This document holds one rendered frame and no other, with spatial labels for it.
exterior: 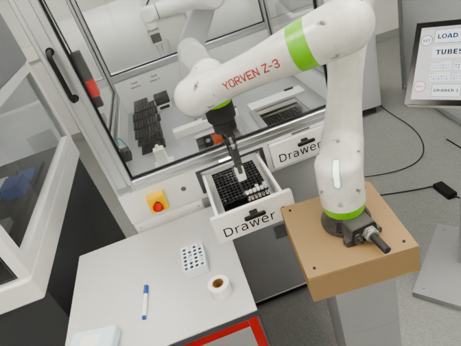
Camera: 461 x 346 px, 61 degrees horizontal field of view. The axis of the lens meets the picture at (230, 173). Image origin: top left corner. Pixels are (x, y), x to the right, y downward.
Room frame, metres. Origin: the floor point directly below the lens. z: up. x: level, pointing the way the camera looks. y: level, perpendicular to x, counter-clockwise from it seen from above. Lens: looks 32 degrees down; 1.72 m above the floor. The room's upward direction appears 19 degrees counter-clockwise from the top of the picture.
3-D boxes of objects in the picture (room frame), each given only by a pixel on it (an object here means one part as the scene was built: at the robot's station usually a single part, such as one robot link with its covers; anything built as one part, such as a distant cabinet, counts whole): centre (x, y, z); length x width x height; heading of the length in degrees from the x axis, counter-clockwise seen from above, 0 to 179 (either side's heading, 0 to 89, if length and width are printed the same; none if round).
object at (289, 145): (1.39, -0.33, 0.87); 0.29 x 0.02 x 0.11; 93
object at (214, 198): (1.26, -0.02, 0.86); 0.40 x 0.26 x 0.06; 3
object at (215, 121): (1.15, -0.03, 1.23); 0.12 x 0.09 x 0.06; 93
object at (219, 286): (0.88, 0.15, 0.78); 0.07 x 0.07 x 0.04
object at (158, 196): (1.34, 0.32, 0.88); 0.07 x 0.05 x 0.07; 93
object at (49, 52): (1.33, 0.42, 1.45); 0.05 x 0.03 x 0.19; 3
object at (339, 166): (0.90, -0.30, 1.02); 0.16 x 0.13 x 0.19; 153
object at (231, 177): (1.25, -0.02, 0.87); 0.22 x 0.18 x 0.06; 3
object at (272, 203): (1.05, -0.03, 0.87); 0.29 x 0.02 x 0.11; 93
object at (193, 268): (1.05, 0.22, 0.78); 0.12 x 0.08 x 0.04; 1
